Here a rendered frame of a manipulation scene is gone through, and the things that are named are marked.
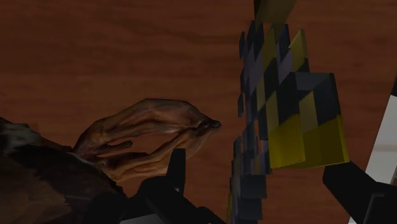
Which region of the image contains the yellow and dark checkered block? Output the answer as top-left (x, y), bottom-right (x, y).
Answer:
top-left (225, 0), bottom-right (351, 224)

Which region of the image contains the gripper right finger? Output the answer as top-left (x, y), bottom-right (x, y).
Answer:
top-left (322, 160), bottom-right (397, 224)

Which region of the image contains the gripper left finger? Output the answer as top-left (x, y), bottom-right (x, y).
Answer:
top-left (83, 148), bottom-right (226, 224)

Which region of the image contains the brown creature figure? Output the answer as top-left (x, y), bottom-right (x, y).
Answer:
top-left (0, 98), bottom-right (222, 224)

